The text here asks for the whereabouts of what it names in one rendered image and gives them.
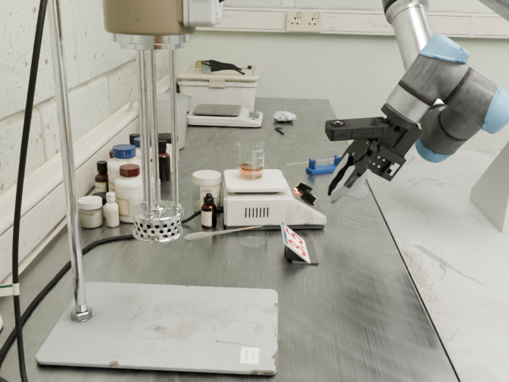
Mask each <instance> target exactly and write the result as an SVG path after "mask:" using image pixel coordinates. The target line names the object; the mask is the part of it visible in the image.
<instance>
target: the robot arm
mask: <svg viewBox="0 0 509 382"><path fill-rule="evenodd" d="M478 1H479V2H481V3H482V4H484V5H485V6H486V7H488V8H490V9H491V10H492V11H494V12H495V13H496V14H498V15H499V16H501V17H503V18H504V19H505V20H506V21H508V22H509V0H478ZM382 4H383V10H384V14H385V17H386V21H387V22H388V23H389V24H390V25H392V26H393V29H394V32H395V37H396V39H397V43H398V47H399V51H400V53H401V59H402V61H403V65H404V69H405V74H404V75H403V77H402V78H401V79H400V81H399V82H398V84H397V85H396V86H395V88H394V89H393V90H392V92H391V93H390V94H389V96H388V98H387V99H386V103H384V105H383V106H382V107H381V109H380V110H381V111H382V113H383V114H385V115H386V116H387V117H386V118H384V117H364V118H352V119H340V120H329V121H326V123H325V134H326V135H327V137H328V139H329V141H331V142H332V141H343V140H354V141H353V142H352V143H351V144H350V146H349V147H348V148H347V149H346V150H345V152H344V154H343V155H342V157H341V159H340V160H339V163H338V164H337V166H336V169H335V171H334V172H333V175H332V177H331V180H330V182H329V185H328V190H327V195H328V196H330V195H331V200H330V202H331V203H332V204H334V203H335V202H337V201H339V200H340V199H341V198H342V197H343V196H348V197H352V198H356V199H364V198H365V197H366V196H367V194H368V191H367V189H366V187H365V186H364V181H365V180H366V179H367V169H369V170H371V172H372V173H374V174H376V175H378V176H379V177H382V178H384V179H386V180H387V181H389V182H391V180H392V179H393V177H394V176H395V175H396V174H397V173H398V171H399V170H400V169H401V167H402V166H403V165H404V163H405V162H406V161H407V160H406V159H405V157H404V156H405V155H406V154H407V152H408V151H409V150H410V148H411V147H412V145H413V144H414V143H415V147H416V150H417V152H418V154H419V155H420V156H421V157H422V158H423V159H425V160H426V161H429V162H432V163H439V162H442V161H444V160H445V159H447V158H449V157H450V156H451V155H453V154H454V153H455V152H456V151H457V150H458V149H459V148H460V147H461V146H462V145H463V144H464V143H465V142H466V141H467V140H468V139H470V138H471V137H473V136H474V135H475V134H476V133H477V132H479V131H480V130H481V129H482V130H483V131H486V132H488V133H490V134H494V133H497V132H498V131H500V130H501V129H502V128H503V127H504V126H505V125H506V124H507V123H508V121H509V92H508V91H506V90H505V89H503V88H502V86H498V85H497V84H495V83H493V82H492V81H491V80H489V79H487V78H486V77H484V76H483V75H482V74H480V73H478V72H477V71H475V70H474V69H473V68H471V67H469V65H468V64H466V63H467V59H468V58H469V57H470V53H469V52H468V51H467V50H466V49H464V48H463V47H461V46H460V45H458V44H457V43H456V42H454V41H452V40H451V39H449V38H448V37H446V36H444V35H443V34H441V33H438V34H435V35H434V34H433V31H432V27H431V24H430V22H429V18H428V14H427V12H428V11H429V0H382ZM417 124H420V127H421V129H420V128H419V126H418V125H417ZM395 163H396V164H399V165H400V166H399V167H398V169H397V170H396V171H395V173H394V174H393V175H392V176H391V175H390V173H391V172H392V169H391V168H390V167H391V166H392V165H394V164H395Z"/></svg>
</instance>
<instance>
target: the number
mask: <svg viewBox="0 0 509 382"><path fill-rule="evenodd" d="M285 229H286V235H287V239H288V243H289V245H290V246H291V247H292V248H293V249H295V250H296V251H297V252H299V253H300V254H301V255H303V256H304V257H305V258H306V259H308V258H307V256H306V252H305V249H304V243H303V241H302V238H300V237H299V236H298V235H297V234H295V233H294V232H293V231H291V230H290V229H289V228H288V227H287V226H286V225H285Z"/></svg>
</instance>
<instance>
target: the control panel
mask: <svg viewBox="0 0 509 382"><path fill-rule="evenodd" d="M286 182H287V183H288V185H289V188H290V190H291V192H292V194H293V197H294V198H295V199H297V200H298V201H300V202H302V203H304V204H306V205H307V206H309V207H311V208H313V209H314V210H316V211H318V212H320V213H321V214H324V213H323V210H322V209H321V207H320V205H319V204H318V202H317V201H316V202H315V203H314V206H312V205H309V204H308V203H306V202H305V201H303V200H302V199H301V196H302V195H303V194H302V193H300V192H299V191H297V190H295V188H296V187H297V185H295V184H294V183H292V182H290V181H288V180H286ZM297 192H298V193H299V194H297Z"/></svg>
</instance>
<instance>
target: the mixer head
mask: <svg viewBox="0 0 509 382"><path fill-rule="evenodd" d="M224 1H225V0H102V4H103V16H104V28H105V31H106V32H108V33H110V34H111V41H112V42H117V47H119V48H121V49H133V50H174V49H183V48H184V47H185V44H184V43H187V42H190V34H192V33H194V32H195V30H196V27H213V26H215V25H217V24H219V23H220V22H221V17H222V16H223V2H224Z"/></svg>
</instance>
